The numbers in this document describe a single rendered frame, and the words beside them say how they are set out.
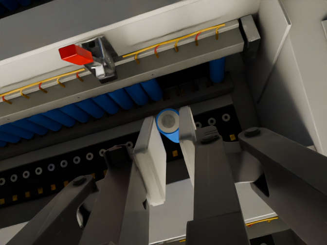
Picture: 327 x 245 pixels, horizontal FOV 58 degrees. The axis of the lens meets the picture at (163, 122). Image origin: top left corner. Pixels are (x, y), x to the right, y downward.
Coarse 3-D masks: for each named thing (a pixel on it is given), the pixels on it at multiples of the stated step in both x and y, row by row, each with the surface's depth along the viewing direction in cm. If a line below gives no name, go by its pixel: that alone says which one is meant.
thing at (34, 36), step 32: (64, 0) 27; (96, 0) 26; (128, 0) 25; (160, 0) 25; (192, 0) 25; (224, 0) 26; (256, 0) 27; (0, 32) 27; (32, 32) 26; (64, 32) 26; (96, 32) 26; (128, 32) 27; (160, 32) 28; (192, 32) 29; (256, 32) 28; (0, 64) 26; (32, 64) 28; (64, 64) 29; (256, 64) 34; (224, 96) 42; (256, 96) 39; (128, 128) 43; (32, 160) 44
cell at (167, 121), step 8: (160, 112) 20; (168, 112) 20; (176, 112) 20; (160, 120) 20; (168, 120) 20; (176, 120) 20; (160, 128) 20; (168, 128) 20; (176, 128) 20; (168, 136) 21; (176, 136) 21
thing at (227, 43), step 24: (144, 48) 28; (192, 48) 29; (216, 48) 29; (240, 48) 30; (72, 72) 29; (120, 72) 30; (144, 72) 30; (168, 72) 31; (0, 96) 30; (24, 96) 31; (48, 96) 31; (72, 96) 31; (0, 120) 32
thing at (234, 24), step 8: (232, 24) 29; (208, 32) 29; (184, 40) 29; (192, 40) 29; (152, 48) 29; (160, 48) 29; (168, 48) 30; (120, 56) 30; (128, 56) 30; (144, 56) 30; (80, 72) 30; (88, 72) 30; (64, 80) 31; (24, 88) 31; (32, 88) 31; (8, 96) 31; (16, 96) 31
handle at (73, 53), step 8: (64, 48) 20; (72, 48) 20; (80, 48) 21; (64, 56) 20; (72, 56) 20; (80, 56) 21; (88, 56) 22; (80, 64) 23; (88, 64) 25; (96, 64) 26; (96, 72) 26; (104, 72) 26
